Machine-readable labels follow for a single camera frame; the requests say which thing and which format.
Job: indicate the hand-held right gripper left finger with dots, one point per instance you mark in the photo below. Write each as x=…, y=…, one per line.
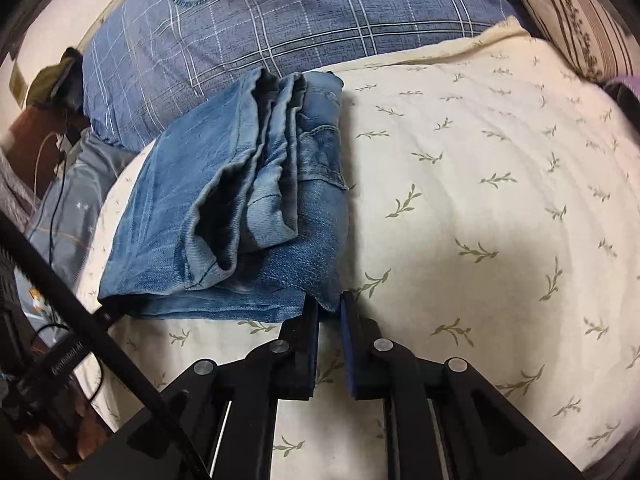
x=311, y=355

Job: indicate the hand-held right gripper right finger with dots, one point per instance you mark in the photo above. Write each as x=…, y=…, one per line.
x=351, y=350

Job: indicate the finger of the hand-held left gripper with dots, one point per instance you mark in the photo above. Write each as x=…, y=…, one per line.
x=109, y=317

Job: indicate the blue denim pants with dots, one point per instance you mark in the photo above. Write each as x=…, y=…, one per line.
x=175, y=185

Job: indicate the grey star-print quilt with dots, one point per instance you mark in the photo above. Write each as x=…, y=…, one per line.
x=75, y=195

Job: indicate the pale lavender cloth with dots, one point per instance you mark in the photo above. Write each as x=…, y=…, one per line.
x=12, y=185

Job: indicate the cream leaf-print blanket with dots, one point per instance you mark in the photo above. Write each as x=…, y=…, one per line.
x=475, y=185

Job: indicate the black bag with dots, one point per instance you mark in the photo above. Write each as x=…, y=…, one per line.
x=72, y=95

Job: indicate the olive green cloth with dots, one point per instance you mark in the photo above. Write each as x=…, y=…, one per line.
x=47, y=80

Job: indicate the blue plaid quilt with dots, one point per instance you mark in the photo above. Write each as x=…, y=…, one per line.
x=300, y=20

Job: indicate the purple cloth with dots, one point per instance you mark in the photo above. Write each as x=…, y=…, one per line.
x=627, y=87

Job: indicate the striped floral pillow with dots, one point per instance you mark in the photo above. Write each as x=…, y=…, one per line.
x=575, y=20

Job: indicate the small yellowish wall sign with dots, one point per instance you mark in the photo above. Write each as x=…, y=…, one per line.
x=17, y=82

